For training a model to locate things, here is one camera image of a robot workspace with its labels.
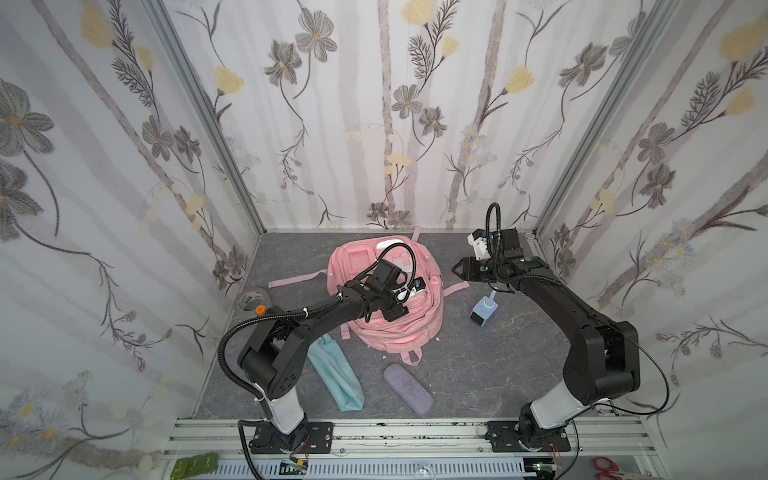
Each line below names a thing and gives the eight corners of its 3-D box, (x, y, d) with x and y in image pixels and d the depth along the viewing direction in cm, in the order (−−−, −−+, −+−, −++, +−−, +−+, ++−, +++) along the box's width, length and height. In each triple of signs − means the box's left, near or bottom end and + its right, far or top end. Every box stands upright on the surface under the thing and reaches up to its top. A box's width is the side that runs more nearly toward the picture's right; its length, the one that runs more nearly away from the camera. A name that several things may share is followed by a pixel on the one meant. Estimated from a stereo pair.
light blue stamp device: (479, 330, 95) (485, 320, 90) (466, 319, 98) (471, 309, 92) (499, 309, 100) (506, 298, 95) (487, 299, 103) (492, 288, 97)
